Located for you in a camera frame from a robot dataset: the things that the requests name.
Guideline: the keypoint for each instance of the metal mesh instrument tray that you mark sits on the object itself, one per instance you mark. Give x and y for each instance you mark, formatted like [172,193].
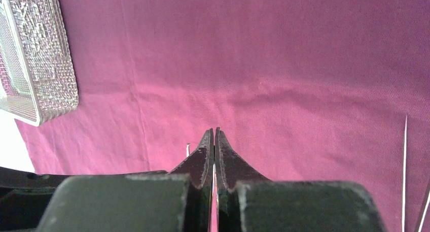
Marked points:
[38,81]

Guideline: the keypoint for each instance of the magenta surgical wrap cloth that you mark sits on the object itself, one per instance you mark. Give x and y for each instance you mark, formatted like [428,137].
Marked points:
[303,89]

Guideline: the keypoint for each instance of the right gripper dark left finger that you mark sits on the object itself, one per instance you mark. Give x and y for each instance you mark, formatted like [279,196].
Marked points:
[178,200]

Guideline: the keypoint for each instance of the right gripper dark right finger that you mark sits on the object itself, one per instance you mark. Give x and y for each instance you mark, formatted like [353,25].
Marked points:
[249,201]

